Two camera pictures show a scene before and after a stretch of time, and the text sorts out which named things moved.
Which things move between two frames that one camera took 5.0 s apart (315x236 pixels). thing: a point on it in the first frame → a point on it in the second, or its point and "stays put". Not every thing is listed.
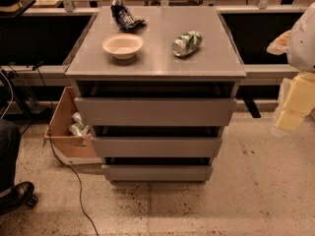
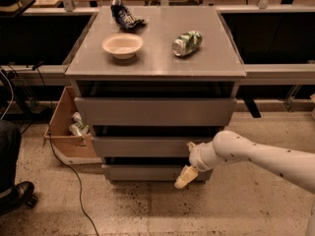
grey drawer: x=156 y=147 stays put
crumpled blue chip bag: x=123 y=18 stays put
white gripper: x=302 y=43 → x=196 y=156
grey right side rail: x=268 y=74 stays put
